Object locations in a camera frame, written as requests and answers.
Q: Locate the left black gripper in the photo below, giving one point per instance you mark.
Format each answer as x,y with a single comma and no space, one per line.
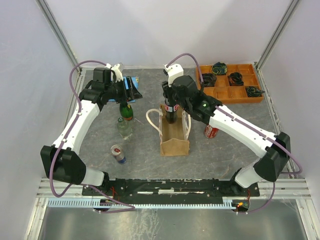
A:
131,94

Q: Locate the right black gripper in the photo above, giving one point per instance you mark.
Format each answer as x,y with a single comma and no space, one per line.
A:
167,92

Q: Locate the green glass bottle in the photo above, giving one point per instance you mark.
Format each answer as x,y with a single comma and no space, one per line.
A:
126,111

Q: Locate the glass cola bottle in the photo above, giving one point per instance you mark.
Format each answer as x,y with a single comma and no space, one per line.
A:
170,111

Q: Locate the clear glass bottle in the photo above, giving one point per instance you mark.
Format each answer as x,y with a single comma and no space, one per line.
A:
124,128

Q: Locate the watermelon canvas tote bag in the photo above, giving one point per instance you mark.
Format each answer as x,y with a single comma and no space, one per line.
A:
174,137

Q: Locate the red cola can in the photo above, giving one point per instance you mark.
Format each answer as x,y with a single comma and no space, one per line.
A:
210,132

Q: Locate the silver blue energy can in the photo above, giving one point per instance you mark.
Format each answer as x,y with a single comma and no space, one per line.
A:
118,153

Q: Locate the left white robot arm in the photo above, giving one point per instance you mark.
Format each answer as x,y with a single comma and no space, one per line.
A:
61,160

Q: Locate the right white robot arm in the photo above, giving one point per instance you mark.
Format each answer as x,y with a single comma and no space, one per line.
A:
273,150

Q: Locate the blue patterned cloth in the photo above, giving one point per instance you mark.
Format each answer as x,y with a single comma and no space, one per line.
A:
129,89

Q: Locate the green blue rolled tie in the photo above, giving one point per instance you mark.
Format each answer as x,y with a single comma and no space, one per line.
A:
219,69

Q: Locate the wooden compartment tray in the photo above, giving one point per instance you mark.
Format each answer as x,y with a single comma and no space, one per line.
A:
235,94

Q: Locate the orange floral rolled tie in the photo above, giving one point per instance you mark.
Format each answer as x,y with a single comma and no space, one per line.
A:
235,79

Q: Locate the green floral rolled tie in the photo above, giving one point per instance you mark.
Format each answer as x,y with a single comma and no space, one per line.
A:
254,92

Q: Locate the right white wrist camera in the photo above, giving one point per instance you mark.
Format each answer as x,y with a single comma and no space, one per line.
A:
173,71

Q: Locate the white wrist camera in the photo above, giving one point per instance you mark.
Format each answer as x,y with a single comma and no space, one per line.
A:
116,71
173,71

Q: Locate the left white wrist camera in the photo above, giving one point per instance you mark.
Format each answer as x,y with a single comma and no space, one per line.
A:
116,71

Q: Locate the left aluminium frame post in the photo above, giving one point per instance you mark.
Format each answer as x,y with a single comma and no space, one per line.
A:
48,14

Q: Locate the aluminium frame post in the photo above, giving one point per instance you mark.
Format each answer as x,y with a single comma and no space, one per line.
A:
289,12
48,14

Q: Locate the right aluminium frame post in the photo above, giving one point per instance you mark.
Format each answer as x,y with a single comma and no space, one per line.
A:
289,12

